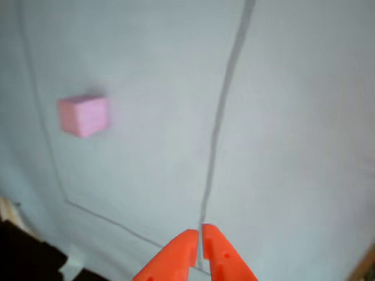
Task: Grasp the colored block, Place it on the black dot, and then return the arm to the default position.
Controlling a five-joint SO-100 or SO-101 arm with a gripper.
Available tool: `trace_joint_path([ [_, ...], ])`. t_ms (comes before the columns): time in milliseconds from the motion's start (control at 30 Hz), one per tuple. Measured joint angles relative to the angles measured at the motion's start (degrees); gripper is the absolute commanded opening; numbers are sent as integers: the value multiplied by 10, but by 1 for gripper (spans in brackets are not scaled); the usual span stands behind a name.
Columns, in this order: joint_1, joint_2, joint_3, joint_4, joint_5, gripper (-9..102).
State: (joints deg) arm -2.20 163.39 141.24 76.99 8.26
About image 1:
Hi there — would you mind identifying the pink foam cube block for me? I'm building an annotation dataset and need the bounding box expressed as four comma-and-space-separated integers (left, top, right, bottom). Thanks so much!
56, 94, 111, 139

